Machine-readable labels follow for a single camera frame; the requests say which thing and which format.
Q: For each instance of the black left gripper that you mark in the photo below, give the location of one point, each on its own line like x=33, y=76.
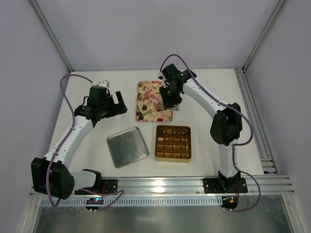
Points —
x=114, y=106

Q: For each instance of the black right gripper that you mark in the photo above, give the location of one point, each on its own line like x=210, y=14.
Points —
x=169, y=99

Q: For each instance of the metal tongs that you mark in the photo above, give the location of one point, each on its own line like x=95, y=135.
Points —
x=160, y=106

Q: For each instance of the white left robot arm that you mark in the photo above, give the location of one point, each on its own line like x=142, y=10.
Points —
x=51, y=174

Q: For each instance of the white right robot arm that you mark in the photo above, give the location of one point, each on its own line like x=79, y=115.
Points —
x=226, y=119

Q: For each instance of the gold chocolate tin box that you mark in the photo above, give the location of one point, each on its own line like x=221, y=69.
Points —
x=170, y=151

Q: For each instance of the floral rectangular tray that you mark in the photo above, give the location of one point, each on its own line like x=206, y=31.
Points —
x=151, y=88

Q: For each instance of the silver tin lid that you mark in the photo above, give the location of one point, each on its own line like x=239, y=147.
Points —
x=127, y=147

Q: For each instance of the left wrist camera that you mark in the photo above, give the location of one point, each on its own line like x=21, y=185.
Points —
x=104, y=84

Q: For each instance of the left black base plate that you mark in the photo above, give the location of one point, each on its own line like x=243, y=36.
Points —
x=107, y=185

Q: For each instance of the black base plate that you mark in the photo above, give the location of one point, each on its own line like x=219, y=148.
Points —
x=218, y=186
x=107, y=185

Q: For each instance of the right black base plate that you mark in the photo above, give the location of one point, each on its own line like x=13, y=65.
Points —
x=218, y=186

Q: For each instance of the slotted cable duct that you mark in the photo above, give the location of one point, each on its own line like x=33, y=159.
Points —
x=142, y=201

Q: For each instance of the aluminium right side rail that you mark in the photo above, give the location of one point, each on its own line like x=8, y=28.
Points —
x=261, y=139

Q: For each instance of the aluminium rail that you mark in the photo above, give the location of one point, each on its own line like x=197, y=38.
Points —
x=190, y=186
x=261, y=139

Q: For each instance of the aluminium front rail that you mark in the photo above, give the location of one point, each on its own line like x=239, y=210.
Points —
x=190, y=186

